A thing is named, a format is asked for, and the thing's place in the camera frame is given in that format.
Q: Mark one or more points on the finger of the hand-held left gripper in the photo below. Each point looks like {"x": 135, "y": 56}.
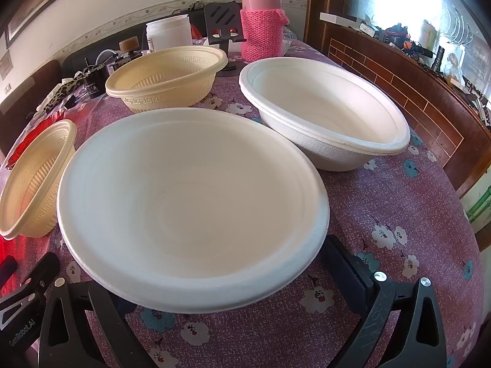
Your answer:
{"x": 7, "y": 270}
{"x": 42, "y": 276}

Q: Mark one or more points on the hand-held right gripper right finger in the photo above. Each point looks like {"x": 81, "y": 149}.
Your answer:
{"x": 358, "y": 295}

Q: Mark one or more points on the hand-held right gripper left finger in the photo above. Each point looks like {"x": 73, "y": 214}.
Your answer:
{"x": 107, "y": 314}

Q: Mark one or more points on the beige patterned plastic bowl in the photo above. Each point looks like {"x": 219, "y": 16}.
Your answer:
{"x": 30, "y": 184}
{"x": 165, "y": 69}

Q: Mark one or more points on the wide white foam bowl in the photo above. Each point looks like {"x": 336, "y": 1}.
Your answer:
{"x": 191, "y": 207}

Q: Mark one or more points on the textured white foam bowl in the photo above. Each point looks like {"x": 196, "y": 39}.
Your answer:
{"x": 326, "y": 99}

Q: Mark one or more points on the purple floral tablecloth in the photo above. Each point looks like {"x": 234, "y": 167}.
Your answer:
{"x": 383, "y": 207}

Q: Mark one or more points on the leopard print cloth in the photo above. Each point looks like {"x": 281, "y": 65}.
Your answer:
{"x": 57, "y": 92}

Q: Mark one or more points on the black labelled cylinder motor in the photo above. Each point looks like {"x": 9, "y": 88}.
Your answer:
{"x": 94, "y": 84}

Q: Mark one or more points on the brown wooden cabinet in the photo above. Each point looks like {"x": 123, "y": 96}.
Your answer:
{"x": 383, "y": 73}

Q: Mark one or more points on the brown capped bottle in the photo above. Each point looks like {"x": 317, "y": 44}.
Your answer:
{"x": 129, "y": 44}

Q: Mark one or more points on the black flashlight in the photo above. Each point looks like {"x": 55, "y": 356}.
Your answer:
{"x": 439, "y": 59}

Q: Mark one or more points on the red black tool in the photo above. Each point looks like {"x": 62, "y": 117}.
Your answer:
{"x": 397, "y": 36}

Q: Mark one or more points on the white plastic jar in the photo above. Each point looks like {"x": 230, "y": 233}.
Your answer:
{"x": 168, "y": 32}

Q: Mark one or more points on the pink knitted sleeve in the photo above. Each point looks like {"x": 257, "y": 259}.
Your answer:
{"x": 262, "y": 34}

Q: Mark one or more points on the white flat box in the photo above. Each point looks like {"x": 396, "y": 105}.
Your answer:
{"x": 337, "y": 17}

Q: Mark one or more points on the black phone stand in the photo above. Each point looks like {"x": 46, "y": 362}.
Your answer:
{"x": 222, "y": 19}

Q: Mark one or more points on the white wall switch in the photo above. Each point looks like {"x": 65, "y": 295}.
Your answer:
{"x": 7, "y": 89}

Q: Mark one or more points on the framed wall picture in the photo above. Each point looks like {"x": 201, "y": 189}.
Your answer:
{"x": 46, "y": 5}

